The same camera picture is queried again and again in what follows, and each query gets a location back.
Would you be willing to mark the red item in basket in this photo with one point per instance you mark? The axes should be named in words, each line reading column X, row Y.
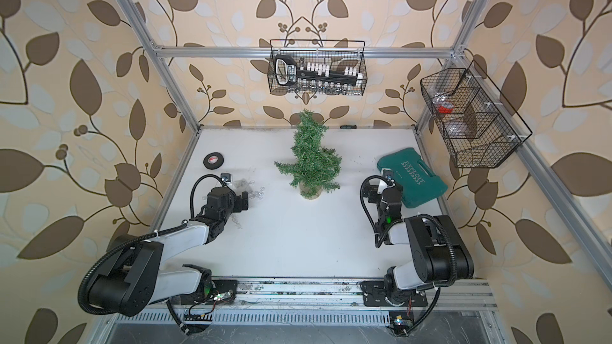
column 443, row 105

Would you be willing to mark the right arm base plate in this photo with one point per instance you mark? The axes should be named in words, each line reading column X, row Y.
column 376, row 293

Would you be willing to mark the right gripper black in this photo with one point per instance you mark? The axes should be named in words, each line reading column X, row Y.
column 374, row 193

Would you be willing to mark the black tape roll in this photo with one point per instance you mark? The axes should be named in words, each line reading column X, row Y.
column 213, row 161

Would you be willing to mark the green plastic tool case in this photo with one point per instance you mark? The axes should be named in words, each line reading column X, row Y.
column 420, row 184

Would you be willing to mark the black wire basket back wall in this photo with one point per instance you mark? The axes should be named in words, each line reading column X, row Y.
column 317, row 48

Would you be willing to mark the black wire basket right wall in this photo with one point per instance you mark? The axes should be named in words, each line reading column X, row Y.
column 485, row 127

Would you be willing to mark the black wire basket wall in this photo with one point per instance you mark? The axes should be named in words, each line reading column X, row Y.
column 485, row 127
column 317, row 48

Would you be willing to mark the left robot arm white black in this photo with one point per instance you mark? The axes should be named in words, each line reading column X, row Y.
column 131, row 274

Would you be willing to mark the small green christmas tree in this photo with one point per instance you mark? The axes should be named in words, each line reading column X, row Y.
column 316, row 168

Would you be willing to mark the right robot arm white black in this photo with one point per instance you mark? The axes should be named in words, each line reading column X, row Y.
column 439, row 256

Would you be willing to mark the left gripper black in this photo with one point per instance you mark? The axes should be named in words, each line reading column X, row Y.
column 237, row 202

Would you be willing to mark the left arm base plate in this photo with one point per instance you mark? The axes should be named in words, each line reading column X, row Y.
column 216, row 291

